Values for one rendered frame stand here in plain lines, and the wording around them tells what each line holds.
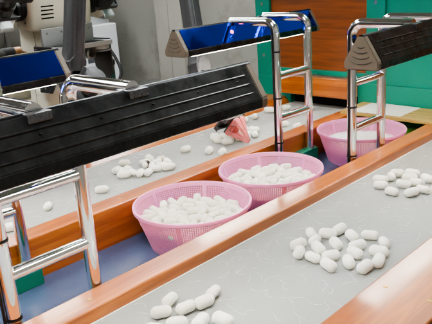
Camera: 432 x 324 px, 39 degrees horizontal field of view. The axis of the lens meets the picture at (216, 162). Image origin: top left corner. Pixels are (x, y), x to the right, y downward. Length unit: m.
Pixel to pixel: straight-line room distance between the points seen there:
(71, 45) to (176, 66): 3.43
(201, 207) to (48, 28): 1.06
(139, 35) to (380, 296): 4.83
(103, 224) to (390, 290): 0.66
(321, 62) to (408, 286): 1.41
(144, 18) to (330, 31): 3.45
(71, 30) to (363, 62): 0.85
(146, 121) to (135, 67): 4.92
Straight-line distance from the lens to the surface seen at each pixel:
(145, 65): 5.63
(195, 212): 1.37
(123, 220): 1.41
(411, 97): 2.13
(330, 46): 2.27
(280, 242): 1.20
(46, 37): 2.20
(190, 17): 1.94
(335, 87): 2.20
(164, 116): 0.83
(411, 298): 0.98
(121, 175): 1.63
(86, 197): 1.00
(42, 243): 1.30
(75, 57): 1.78
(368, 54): 1.27
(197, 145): 1.88
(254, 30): 1.83
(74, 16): 1.76
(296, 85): 2.30
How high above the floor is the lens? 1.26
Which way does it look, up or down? 18 degrees down
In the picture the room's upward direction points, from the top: 4 degrees counter-clockwise
